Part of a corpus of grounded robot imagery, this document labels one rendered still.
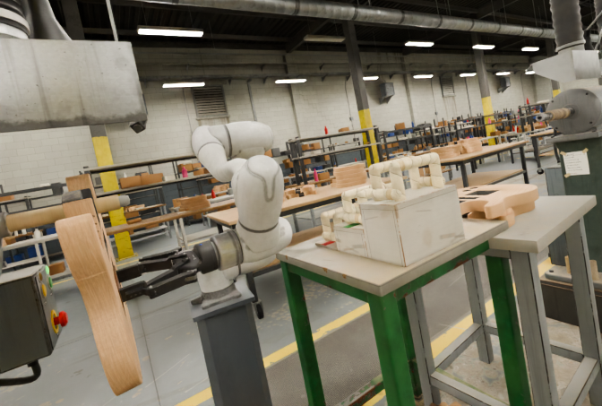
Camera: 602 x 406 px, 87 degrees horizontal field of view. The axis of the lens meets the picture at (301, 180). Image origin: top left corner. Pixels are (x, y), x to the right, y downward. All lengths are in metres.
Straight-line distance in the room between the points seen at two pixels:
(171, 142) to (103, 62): 11.42
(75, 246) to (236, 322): 1.11
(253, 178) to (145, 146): 11.30
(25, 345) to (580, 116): 2.53
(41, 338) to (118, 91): 0.63
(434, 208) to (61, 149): 11.51
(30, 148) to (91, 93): 11.42
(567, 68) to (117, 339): 2.07
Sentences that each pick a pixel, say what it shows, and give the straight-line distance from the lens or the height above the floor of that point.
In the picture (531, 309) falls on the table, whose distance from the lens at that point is 1.31.
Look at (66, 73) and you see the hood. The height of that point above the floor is 1.47.
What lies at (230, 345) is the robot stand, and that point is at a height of 0.52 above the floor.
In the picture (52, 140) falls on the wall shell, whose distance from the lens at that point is 12.02.
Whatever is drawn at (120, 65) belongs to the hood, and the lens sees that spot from 0.67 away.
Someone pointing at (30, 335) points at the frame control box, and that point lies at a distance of 1.03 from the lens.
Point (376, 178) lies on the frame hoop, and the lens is 0.96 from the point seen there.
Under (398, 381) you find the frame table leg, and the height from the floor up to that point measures 0.67.
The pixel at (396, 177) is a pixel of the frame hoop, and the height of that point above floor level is 1.17.
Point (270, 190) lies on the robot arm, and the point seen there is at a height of 1.21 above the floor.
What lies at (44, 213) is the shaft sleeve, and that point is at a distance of 0.77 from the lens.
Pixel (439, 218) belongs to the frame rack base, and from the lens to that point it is 1.01.
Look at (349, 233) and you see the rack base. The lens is 1.05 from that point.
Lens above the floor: 1.26
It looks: 3 degrees down
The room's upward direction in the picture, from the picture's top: 11 degrees counter-clockwise
